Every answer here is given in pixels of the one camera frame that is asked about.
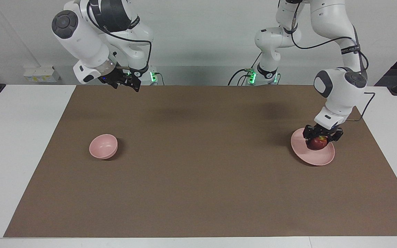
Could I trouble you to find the red apple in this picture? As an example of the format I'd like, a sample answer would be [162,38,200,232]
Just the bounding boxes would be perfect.
[306,136,328,151]

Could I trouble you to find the pink plate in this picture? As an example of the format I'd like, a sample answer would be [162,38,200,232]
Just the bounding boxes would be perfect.
[291,127,335,166]

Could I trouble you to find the pink bowl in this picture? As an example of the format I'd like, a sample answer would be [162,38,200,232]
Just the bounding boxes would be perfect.
[89,134,118,159]

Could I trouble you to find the brown table mat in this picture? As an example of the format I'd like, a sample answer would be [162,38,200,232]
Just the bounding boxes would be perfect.
[3,85,397,238]

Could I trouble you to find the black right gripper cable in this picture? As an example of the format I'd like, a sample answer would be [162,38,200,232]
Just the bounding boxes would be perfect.
[86,0,152,71]

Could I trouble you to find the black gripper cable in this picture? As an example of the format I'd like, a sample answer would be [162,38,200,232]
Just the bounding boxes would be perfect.
[278,0,376,122]
[86,0,152,71]

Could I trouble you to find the white wall socket box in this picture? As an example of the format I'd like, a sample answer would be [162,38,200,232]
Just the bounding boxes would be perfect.
[23,66,62,83]

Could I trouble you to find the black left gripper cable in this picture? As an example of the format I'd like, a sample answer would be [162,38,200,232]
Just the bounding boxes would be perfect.
[278,0,376,122]

